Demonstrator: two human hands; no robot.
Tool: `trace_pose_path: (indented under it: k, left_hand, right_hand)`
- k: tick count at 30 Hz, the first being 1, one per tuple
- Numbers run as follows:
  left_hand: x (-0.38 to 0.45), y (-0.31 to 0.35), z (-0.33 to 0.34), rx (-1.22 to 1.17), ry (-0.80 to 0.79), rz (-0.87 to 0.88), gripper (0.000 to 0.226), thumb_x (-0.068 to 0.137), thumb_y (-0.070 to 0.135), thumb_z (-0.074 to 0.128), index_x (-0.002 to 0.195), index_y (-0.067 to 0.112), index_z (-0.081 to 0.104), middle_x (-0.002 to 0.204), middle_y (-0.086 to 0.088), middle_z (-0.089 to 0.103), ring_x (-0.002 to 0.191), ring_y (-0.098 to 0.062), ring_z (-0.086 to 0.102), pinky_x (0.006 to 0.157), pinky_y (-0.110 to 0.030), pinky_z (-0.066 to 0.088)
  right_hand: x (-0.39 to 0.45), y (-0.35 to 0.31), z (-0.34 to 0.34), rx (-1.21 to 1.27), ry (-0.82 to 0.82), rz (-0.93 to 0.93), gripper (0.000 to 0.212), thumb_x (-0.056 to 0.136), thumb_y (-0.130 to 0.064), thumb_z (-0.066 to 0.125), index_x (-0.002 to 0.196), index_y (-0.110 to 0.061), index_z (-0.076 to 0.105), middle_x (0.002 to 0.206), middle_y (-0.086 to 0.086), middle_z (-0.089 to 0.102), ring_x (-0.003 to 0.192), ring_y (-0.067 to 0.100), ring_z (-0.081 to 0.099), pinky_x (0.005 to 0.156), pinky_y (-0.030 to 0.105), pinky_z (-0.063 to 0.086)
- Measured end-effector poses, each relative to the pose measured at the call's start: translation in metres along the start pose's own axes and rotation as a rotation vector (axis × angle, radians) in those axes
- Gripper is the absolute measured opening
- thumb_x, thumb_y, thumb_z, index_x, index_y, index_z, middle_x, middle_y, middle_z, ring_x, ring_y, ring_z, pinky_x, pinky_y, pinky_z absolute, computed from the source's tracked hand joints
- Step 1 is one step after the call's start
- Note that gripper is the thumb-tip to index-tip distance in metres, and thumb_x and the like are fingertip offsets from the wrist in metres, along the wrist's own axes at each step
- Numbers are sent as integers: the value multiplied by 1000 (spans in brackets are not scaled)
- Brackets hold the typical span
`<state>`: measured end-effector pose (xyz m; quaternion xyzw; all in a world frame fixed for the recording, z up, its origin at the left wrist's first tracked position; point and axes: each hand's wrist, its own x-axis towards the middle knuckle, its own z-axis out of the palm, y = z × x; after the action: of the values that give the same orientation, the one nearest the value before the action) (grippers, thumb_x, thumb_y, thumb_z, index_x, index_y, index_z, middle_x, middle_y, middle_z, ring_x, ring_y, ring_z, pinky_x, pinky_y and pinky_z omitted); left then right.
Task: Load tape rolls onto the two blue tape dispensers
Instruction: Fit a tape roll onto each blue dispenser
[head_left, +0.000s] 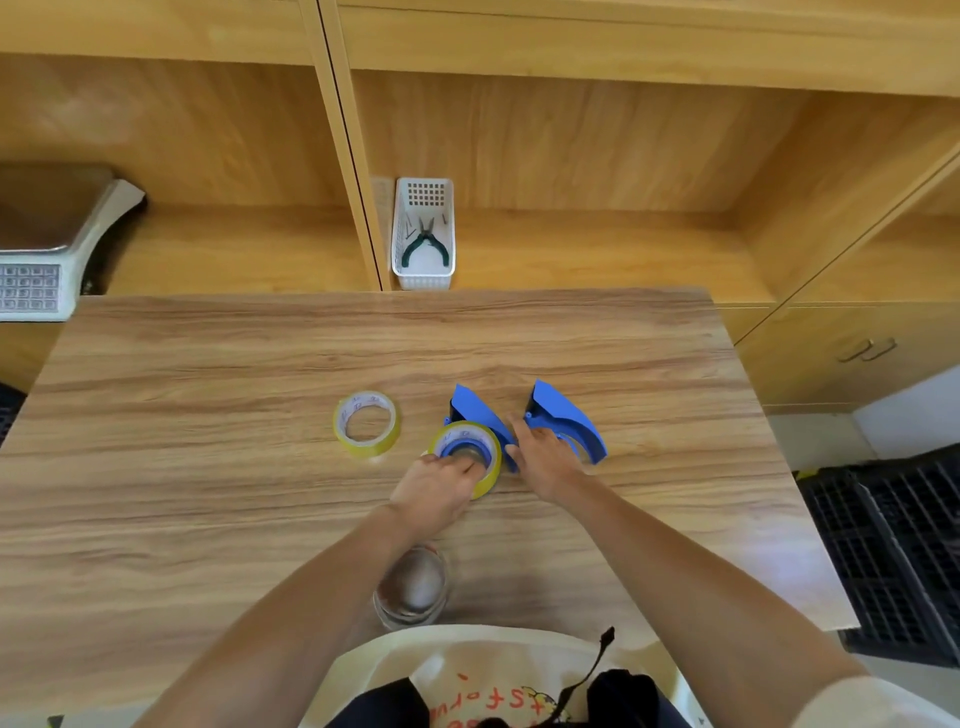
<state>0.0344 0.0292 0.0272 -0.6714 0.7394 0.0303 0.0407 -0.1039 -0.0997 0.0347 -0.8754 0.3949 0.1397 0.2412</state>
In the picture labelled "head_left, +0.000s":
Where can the person's right thumb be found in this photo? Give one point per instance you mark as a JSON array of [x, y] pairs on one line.
[[514, 454]]

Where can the blue tape dispenser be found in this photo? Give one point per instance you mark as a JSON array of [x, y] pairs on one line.
[[570, 416], [480, 411]]

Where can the small metal tool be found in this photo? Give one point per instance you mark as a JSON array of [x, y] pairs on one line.
[[410, 226]]

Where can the person's right hand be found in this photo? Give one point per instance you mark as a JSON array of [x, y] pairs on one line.
[[546, 465]]

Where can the cream printed shirt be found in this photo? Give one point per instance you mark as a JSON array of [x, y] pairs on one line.
[[480, 667]]

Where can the wooden shelf cabinet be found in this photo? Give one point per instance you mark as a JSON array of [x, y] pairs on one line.
[[600, 165]]

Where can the person's right forearm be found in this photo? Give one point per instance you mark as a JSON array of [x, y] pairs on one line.
[[697, 592]]

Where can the white plastic basket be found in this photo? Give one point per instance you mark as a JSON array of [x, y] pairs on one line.
[[424, 279]]

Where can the grey weighing scale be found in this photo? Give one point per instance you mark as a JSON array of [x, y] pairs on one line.
[[45, 247]]

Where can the yellow tape roll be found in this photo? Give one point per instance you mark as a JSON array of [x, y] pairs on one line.
[[489, 469], [352, 439]]

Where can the person's left fingers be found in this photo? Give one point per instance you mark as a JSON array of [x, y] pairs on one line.
[[463, 467]]

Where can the black plastic crate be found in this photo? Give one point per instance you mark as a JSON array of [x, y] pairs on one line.
[[900, 555]]

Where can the black trousers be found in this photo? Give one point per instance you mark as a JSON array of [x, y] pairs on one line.
[[630, 701]]

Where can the clear tape roll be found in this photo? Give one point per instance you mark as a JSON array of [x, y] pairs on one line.
[[412, 592]]

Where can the person's left hand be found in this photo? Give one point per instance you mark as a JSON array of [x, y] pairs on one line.
[[427, 495]]

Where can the person's left forearm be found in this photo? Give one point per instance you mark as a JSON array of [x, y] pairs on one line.
[[300, 622]]

